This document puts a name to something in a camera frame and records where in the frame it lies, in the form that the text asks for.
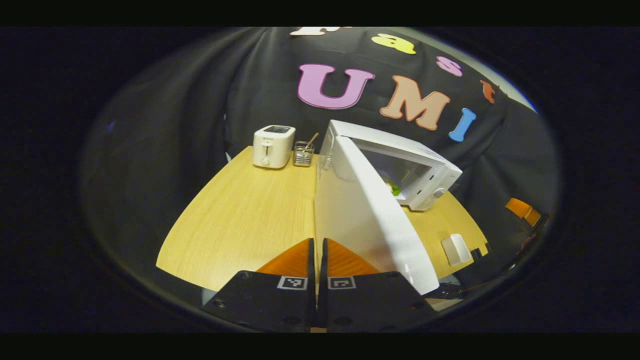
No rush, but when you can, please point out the white microwave oven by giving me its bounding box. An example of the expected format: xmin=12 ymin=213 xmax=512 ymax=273
xmin=314 ymin=119 xmax=463 ymax=296

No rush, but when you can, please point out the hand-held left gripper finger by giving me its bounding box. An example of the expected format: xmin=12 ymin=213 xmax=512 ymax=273
xmin=318 ymin=238 xmax=438 ymax=333
xmin=201 ymin=238 xmax=318 ymax=333

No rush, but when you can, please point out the white toaster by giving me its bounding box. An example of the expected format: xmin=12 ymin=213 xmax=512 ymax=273
xmin=252 ymin=125 xmax=296 ymax=169

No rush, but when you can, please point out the white ribbed tray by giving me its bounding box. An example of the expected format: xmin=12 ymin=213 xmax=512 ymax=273
xmin=441 ymin=233 xmax=473 ymax=267

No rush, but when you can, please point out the wire mesh utensil holder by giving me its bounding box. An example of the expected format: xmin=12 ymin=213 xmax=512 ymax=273
xmin=293 ymin=141 xmax=315 ymax=167

